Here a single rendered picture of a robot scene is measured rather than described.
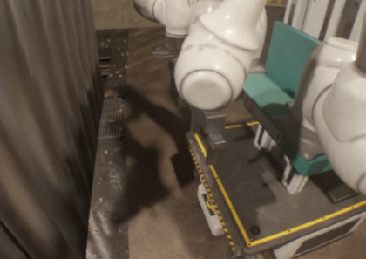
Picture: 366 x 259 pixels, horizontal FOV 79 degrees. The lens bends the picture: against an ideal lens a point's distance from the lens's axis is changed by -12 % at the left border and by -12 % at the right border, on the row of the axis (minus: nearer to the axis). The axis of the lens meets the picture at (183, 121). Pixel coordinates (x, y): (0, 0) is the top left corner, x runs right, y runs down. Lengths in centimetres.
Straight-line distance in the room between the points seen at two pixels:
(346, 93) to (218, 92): 21
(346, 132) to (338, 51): 22
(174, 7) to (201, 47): 42
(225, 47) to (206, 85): 6
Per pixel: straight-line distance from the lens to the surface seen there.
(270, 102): 85
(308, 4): 99
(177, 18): 77
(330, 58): 60
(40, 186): 133
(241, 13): 37
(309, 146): 68
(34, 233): 112
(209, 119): 57
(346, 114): 44
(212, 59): 33
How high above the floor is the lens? 113
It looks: 36 degrees down
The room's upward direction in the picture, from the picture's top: 3 degrees clockwise
